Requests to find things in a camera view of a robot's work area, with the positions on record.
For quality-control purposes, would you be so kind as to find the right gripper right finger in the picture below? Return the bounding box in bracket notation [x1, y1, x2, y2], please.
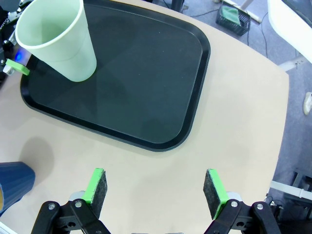
[203, 168, 281, 234]

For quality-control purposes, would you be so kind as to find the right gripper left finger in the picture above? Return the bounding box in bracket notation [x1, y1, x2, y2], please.
[31, 167, 109, 234]

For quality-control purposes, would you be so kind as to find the white shoe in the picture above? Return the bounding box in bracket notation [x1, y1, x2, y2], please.
[303, 92, 312, 116]

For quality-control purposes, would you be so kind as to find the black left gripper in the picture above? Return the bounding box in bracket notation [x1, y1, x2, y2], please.
[0, 4, 32, 76]

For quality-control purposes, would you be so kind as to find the black plastic tray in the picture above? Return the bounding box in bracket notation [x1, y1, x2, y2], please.
[20, 0, 212, 153]

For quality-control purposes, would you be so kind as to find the black plastic crate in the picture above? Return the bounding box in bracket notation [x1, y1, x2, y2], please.
[215, 0, 252, 37]

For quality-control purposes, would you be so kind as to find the white side table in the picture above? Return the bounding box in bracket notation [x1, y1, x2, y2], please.
[240, 0, 312, 72]

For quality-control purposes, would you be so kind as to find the black floor cable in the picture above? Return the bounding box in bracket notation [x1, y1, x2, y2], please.
[246, 11, 269, 59]

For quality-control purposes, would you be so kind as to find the pale green plastic cup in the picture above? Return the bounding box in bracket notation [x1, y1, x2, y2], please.
[15, 0, 98, 83]

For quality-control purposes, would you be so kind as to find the green cloth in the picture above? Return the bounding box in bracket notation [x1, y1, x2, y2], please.
[221, 5, 241, 25]

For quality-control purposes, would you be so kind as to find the blue ribbed mug yellow inside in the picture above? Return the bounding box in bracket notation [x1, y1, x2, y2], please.
[0, 161, 36, 217]

